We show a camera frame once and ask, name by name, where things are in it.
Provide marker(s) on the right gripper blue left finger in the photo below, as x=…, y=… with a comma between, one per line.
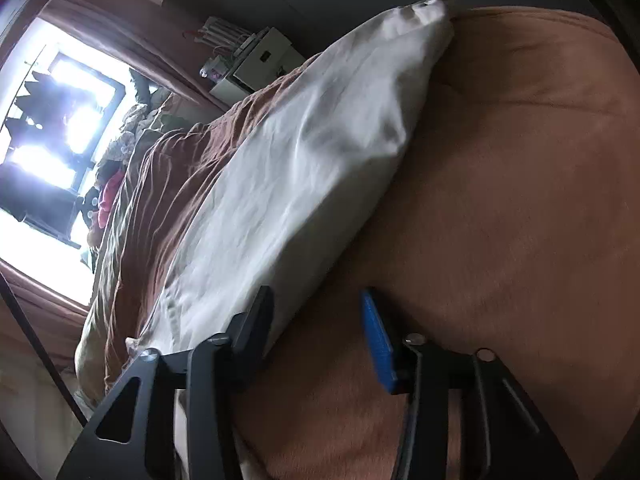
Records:
x=250, y=330

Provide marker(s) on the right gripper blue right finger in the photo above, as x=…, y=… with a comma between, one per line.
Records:
x=386, y=328

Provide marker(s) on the beige zip jacket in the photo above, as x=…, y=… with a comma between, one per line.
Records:
x=304, y=181

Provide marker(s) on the clothes heap on sill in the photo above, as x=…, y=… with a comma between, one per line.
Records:
x=148, y=99

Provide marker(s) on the olive beige duvet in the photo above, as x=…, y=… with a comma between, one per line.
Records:
x=90, y=352

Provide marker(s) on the rust brown duvet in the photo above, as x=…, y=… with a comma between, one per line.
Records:
x=513, y=224

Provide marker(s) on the left pink curtain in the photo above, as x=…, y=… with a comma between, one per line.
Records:
x=56, y=319

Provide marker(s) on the pink curtain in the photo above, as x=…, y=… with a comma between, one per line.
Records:
x=147, y=37
x=56, y=319

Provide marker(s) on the pink plush cushion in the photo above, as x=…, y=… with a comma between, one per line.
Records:
x=107, y=197

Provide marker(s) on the black plush toy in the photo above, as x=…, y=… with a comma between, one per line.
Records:
x=89, y=205

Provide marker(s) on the white bedside nightstand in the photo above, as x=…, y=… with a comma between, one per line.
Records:
x=267, y=57

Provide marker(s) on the right pink curtain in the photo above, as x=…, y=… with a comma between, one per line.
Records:
x=147, y=37

